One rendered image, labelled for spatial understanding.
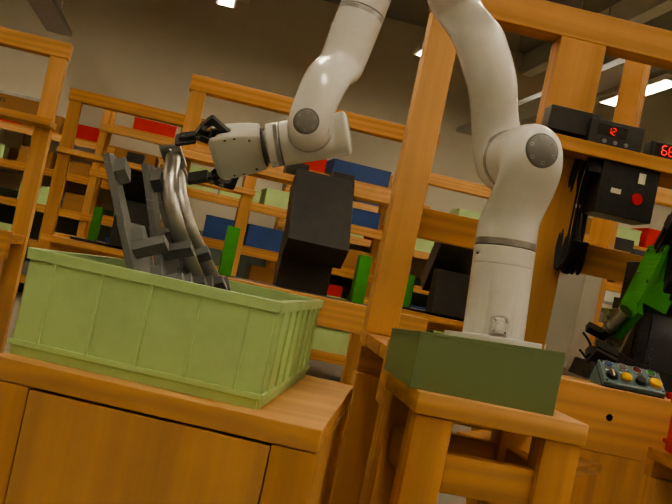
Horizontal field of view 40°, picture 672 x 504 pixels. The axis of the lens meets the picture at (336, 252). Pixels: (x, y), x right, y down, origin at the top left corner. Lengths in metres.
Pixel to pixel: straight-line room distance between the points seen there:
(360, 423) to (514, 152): 1.19
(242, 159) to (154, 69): 10.71
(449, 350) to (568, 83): 1.34
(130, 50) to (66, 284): 11.05
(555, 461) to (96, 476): 0.80
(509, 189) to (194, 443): 0.77
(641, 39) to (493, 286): 1.34
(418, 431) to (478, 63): 0.71
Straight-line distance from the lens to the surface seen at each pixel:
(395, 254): 2.68
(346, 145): 1.73
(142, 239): 1.59
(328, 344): 9.36
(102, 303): 1.49
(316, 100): 1.67
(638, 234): 10.37
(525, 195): 1.79
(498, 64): 1.85
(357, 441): 2.71
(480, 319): 1.79
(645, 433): 2.26
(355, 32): 1.78
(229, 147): 1.75
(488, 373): 1.71
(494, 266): 1.79
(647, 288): 2.48
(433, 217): 2.79
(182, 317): 1.46
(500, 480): 1.74
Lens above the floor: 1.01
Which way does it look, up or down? 2 degrees up
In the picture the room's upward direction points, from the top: 12 degrees clockwise
